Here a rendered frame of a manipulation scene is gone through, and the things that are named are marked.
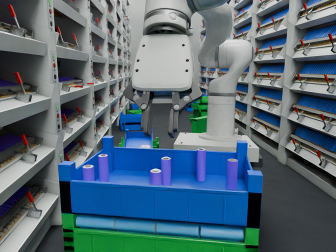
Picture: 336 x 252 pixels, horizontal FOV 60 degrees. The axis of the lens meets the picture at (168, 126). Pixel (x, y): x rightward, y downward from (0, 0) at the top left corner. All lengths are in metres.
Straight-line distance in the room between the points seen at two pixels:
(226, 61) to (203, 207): 0.90
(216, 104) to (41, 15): 0.75
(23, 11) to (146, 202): 0.92
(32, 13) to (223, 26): 0.67
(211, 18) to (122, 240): 0.80
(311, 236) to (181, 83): 0.96
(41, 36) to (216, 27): 0.62
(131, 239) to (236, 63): 0.92
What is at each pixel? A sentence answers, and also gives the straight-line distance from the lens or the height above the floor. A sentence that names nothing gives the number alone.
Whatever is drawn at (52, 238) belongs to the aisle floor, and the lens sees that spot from 1.24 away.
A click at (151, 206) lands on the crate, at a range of 0.45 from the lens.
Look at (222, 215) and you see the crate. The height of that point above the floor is 0.42.
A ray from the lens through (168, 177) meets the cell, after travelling 0.52.
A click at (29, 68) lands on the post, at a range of 1.19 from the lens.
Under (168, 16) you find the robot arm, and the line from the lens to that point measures 0.51.
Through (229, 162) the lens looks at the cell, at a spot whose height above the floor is 0.47.
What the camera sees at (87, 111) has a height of 0.36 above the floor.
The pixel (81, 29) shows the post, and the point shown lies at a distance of 1.86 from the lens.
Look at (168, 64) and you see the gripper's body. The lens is 0.48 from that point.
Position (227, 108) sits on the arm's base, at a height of 0.46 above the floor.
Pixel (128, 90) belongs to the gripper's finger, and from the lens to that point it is 0.50.
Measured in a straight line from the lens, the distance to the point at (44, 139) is 1.20.
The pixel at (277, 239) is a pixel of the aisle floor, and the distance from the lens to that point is 1.23.
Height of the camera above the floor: 0.62
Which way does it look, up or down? 11 degrees down
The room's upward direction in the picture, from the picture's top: straight up
